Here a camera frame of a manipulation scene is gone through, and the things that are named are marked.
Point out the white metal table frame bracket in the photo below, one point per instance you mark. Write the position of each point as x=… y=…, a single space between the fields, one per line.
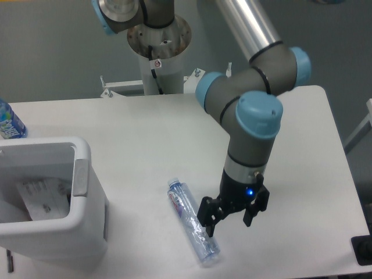
x=136 y=88

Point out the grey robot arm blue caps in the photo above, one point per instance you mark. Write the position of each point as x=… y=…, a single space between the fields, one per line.
x=245 y=105

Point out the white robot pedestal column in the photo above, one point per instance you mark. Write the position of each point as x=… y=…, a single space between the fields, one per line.
x=160 y=53

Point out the clear plastic water bottle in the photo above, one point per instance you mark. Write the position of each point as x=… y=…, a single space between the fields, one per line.
x=184 y=203

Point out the white plastic trash can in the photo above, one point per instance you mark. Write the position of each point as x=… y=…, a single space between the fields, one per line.
x=83 y=231

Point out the white frame leg right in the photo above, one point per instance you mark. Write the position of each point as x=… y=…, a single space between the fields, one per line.
x=361 y=130

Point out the blue labelled water bottle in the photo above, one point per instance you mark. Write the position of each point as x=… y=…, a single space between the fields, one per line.
x=11 y=125

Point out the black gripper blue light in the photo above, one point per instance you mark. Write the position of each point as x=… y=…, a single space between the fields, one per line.
x=234 y=197

